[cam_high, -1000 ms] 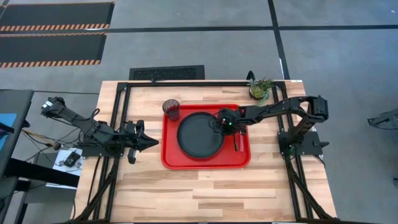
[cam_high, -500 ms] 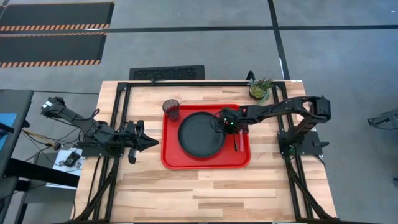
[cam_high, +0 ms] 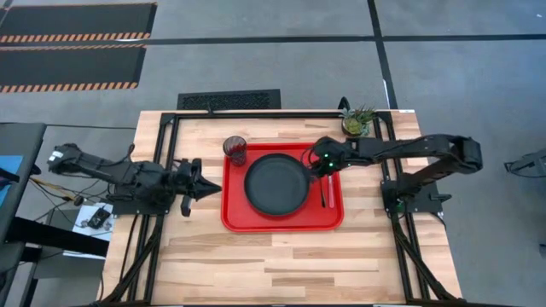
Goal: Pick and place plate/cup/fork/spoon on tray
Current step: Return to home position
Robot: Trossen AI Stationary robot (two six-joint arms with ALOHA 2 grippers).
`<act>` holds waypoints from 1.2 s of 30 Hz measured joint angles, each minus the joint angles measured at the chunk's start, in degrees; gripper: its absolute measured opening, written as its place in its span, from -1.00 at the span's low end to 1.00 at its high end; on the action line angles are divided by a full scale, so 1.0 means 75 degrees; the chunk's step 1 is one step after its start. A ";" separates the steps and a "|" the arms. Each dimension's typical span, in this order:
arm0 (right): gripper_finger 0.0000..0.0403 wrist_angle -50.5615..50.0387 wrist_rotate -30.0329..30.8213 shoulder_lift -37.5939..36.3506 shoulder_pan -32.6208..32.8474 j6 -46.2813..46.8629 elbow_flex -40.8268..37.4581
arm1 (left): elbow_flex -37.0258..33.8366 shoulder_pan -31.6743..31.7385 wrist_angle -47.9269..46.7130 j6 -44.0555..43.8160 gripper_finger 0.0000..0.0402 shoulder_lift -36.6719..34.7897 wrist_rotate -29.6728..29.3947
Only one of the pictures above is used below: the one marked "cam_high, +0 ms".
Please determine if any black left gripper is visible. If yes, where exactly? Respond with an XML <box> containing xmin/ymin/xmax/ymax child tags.
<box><xmin>172</xmin><ymin>157</ymin><xmax>223</xmax><ymax>217</ymax></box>

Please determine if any dark patterned translucent cup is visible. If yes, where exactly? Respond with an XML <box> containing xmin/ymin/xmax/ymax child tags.
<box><xmin>222</xmin><ymin>135</ymin><xmax>248</xmax><ymax>167</ymax></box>

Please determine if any black round plate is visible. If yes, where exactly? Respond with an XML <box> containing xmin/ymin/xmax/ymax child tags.
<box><xmin>243</xmin><ymin>153</ymin><xmax>312</xmax><ymax>217</ymax></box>

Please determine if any red plastic tray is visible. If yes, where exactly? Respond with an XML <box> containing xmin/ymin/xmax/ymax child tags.
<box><xmin>220</xmin><ymin>142</ymin><xmax>346</xmax><ymax>234</ymax></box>

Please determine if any potted green succulent plant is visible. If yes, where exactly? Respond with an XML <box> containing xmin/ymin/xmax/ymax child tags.
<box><xmin>339</xmin><ymin>104</ymin><xmax>379</xmax><ymax>138</ymax></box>

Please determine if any black floor vent grate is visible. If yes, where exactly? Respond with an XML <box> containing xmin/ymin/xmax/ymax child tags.
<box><xmin>177</xmin><ymin>88</ymin><xmax>282</xmax><ymax>111</ymax></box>

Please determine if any black controller device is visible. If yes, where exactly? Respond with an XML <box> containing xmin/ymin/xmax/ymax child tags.
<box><xmin>87</xmin><ymin>206</ymin><xmax>113</xmax><ymax>230</ymax></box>

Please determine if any white paper sheet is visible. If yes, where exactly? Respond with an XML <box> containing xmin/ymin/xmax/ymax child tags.
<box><xmin>71</xmin><ymin>203</ymin><xmax>115</xmax><ymax>243</ymax></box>

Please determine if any black desk base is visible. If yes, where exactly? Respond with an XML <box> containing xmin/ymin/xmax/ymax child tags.
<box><xmin>6</xmin><ymin>215</ymin><xmax>110</xmax><ymax>258</ymax></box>

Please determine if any black hazard-striped floor mat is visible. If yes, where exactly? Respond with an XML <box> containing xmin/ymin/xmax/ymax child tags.
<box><xmin>0</xmin><ymin>2</ymin><xmax>158</xmax><ymax>43</ymax></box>
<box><xmin>0</xmin><ymin>44</ymin><xmax>147</xmax><ymax>94</ymax></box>

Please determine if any dark grey desk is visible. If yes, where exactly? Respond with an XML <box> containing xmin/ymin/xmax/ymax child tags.
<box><xmin>0</xmin><ymin>122</ymin><xmax>48</xmax><ymax>274</ymax></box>

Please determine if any blue pad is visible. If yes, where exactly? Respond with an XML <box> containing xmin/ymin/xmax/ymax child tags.
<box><xmin>0</xmin><ymin>154</ymin><xmax>25</xmax><ymax>208</ymax></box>

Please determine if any black stand base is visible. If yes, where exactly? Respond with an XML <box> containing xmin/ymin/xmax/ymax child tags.
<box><xmin>504</xmin><ymin>148</ymin><xmax>546</xmax><ymax>181</ymax></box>

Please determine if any black aluminium table frame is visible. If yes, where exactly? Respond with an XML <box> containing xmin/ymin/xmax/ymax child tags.
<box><xmin>91</xmin><ymin>109</ymin><xmax>462</xmax><ymax>307</ymax></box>

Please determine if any yellow cable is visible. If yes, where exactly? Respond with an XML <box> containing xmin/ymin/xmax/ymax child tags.
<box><xmin>29</xmin><ymin>177</ymin><xmax>70</xmax><ymax>200</ymax></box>

